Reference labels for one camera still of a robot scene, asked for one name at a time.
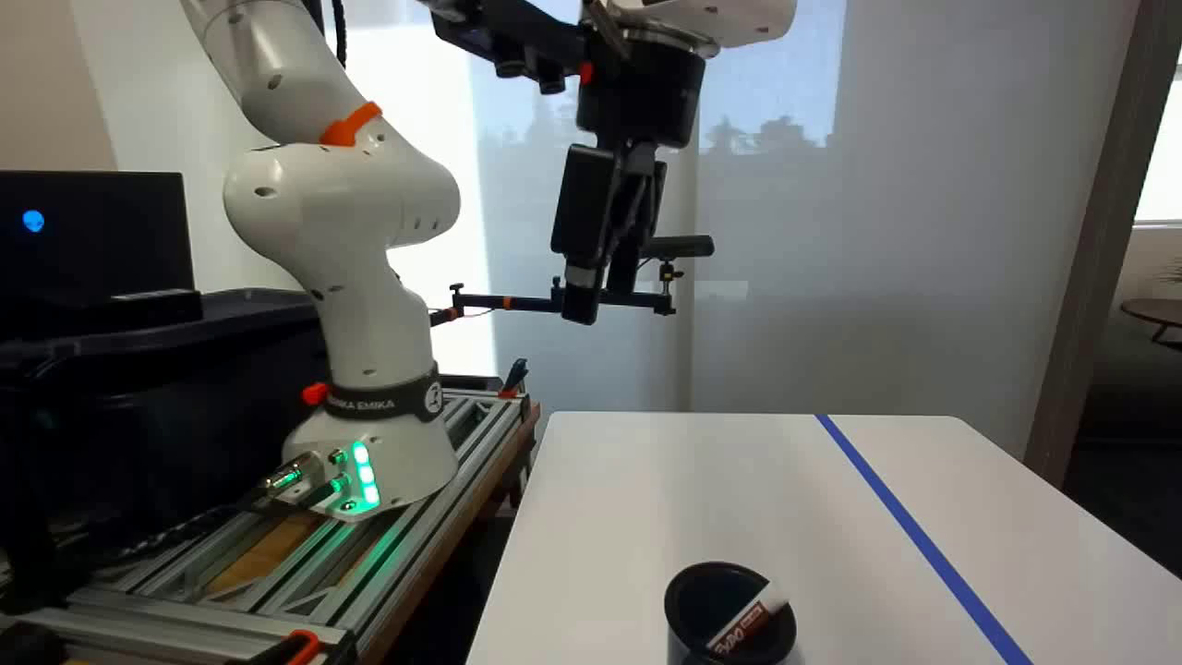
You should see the long blue tape strip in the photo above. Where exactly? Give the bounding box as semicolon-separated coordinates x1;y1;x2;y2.
814;411;1033;665

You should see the aluminium profile base frame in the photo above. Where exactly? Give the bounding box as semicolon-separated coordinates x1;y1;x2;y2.
0;386;548;665

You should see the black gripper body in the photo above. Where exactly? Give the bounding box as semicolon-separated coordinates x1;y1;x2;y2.
574;35;708;157

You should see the black red toggle clamp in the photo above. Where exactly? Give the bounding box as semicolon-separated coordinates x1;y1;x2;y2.
494;354;533;407

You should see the orange capped whiteboard marker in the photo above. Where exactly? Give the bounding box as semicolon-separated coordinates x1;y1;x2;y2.
707;581;789;657

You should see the dark teal mug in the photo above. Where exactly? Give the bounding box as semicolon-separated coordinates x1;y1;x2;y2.
662;559;800;665

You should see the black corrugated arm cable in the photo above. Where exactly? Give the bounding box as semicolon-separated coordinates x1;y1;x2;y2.
309;0;360;68

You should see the black equipment cart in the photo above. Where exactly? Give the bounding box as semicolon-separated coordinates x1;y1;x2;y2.
0;290;336;610

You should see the black monitor with blue light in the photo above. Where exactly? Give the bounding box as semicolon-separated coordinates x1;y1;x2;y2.
0;165;207;336

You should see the round dark side table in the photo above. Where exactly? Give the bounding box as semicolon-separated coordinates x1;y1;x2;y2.
1118;293;1182;354

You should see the black articulated camera mount arm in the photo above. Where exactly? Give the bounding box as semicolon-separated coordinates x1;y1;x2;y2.
430;233;718;328

